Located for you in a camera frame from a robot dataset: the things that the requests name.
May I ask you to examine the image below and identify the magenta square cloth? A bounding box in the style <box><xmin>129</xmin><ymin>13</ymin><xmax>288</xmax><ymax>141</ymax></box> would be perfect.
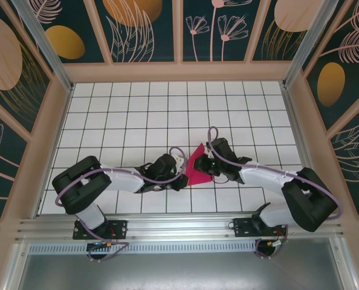
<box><xmin>184</xmin><ymin>142</ymin><xmax>213</xmax><ymax>187</ymax></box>

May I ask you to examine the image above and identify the brushed metal panel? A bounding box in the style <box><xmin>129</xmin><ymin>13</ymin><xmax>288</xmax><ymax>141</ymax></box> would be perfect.
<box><xmin>15</xmin><ymin>253</ymin><xmax>354</xmax><ymax>290</ymax></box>

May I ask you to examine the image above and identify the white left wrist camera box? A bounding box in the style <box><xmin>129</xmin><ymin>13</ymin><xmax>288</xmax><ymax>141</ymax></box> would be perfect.
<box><xmin>170</xmin><ymin>153</ymin><xmax>189</xmax><ymax>170</ymax></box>

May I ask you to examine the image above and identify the aluminium mounting rail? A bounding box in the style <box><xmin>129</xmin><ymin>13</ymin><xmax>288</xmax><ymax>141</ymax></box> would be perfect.
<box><xmin>15</xmin><ymin>213</ymin><xmax>346</xmax><ymax>242</ymax></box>

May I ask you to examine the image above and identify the slotted grey cable duct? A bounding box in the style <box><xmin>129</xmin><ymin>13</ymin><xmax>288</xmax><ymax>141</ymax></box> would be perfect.
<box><xmin>28</xmin><ymin>243</ymin><xmax>289</xmax><ymax>255</ymax></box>

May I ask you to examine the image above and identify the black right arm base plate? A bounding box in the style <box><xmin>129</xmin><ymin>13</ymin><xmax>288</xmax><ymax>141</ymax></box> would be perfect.
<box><xmin>233</xmin><ymin>217</ymin><xmax>288</xmax><ymax>239</ymax></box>

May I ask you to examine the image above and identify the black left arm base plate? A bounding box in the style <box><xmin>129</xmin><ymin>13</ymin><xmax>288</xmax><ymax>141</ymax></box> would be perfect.
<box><xmin>73</xmin><ymin>219</ymin><xmax>128</xmax><ymax>240</ymax></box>

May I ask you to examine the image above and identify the aluminium side rail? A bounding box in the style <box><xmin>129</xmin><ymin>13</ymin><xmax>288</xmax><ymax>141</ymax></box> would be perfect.
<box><xmin>279</xmin><ymin>80</ymin><xmax>327</xmax><ymax>214</ymax></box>

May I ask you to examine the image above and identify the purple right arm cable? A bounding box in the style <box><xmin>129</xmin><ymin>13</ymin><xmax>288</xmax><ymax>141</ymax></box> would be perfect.
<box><xmin>207</xmin><ymin>126</ymin><xmax>342</xmax><ymax>260</ymax></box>

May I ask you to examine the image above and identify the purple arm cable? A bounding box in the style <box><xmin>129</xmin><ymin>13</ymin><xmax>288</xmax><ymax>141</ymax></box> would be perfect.
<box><xmin>207</xmin><ymin>126</ymin><xmax>342</xmax><ymax>260</ymax></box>
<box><xmin>56</xmin><ymin>146</ymin><xmax>189</xmax><ymax>262</ymax></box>

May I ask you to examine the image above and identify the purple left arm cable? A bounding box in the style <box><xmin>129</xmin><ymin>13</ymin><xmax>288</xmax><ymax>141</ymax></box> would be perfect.
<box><xmin>56</xmin><ymin>146</ymin><xmax>189</xmax><ymax>262</ymax></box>

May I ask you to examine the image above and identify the aluminium corner post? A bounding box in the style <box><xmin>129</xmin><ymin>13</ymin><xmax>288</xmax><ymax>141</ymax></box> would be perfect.
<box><xmin>282</xmin><ymin>0</ymin><xmax>340</xmax><ymax>90</ymax></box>
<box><xmin>10</xmin><ymin>0</ymin><xmax>75</xmax><ymax>93</ymax></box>

